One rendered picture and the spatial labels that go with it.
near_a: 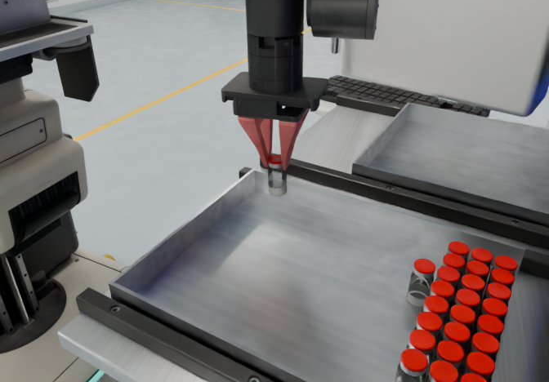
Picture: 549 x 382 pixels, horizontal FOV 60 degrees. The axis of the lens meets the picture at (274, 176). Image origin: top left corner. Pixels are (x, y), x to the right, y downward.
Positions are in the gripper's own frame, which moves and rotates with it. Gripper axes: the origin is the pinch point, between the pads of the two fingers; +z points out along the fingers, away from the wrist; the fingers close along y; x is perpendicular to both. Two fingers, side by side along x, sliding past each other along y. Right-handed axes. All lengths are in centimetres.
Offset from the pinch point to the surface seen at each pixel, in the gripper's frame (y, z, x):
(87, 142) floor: -164, 95, 159
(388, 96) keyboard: 8, 15, 62
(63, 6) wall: -399, 84, 445
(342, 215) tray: 7.6, 8.6, 3.5
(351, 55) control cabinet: -4, 11, 81
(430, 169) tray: 18.0, 9.3, 19.9
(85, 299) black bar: -13.5, 7.0, -19.5
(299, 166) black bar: -0.3, 7.4, 12.0
